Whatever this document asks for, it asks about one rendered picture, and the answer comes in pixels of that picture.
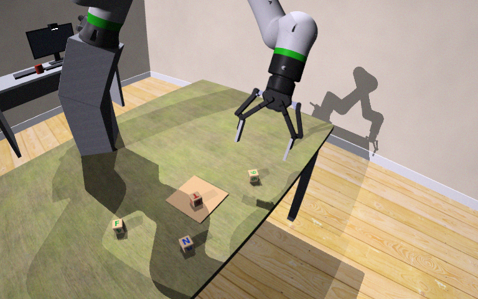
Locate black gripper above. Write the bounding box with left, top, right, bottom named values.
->
left=234, top=75, right=303, bottom=161

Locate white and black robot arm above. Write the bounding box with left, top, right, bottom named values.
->
left=71, top=0, right=318, bottom=83

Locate tan square mat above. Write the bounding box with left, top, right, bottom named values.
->
left=166, top=176, right=228, bottom=224

